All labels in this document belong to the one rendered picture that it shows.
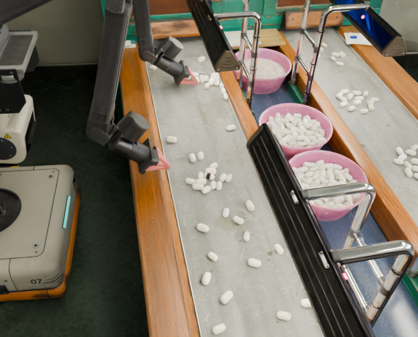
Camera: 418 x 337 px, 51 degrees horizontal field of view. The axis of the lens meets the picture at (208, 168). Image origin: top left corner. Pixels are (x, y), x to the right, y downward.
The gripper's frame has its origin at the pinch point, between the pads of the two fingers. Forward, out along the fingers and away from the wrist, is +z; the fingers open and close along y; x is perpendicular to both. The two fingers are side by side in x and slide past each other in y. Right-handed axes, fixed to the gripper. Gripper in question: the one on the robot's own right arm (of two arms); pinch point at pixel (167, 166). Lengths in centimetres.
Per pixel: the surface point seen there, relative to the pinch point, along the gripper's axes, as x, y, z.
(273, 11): -45, 92, 47
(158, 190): 6.1, -5.1, 0.5
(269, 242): -10.8, -28.7, 23.4
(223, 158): -7.4, 8.1, 20.0
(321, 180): -27, -8, 42
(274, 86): -27, 51, 47
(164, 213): 5.7, -14.5, 0.8
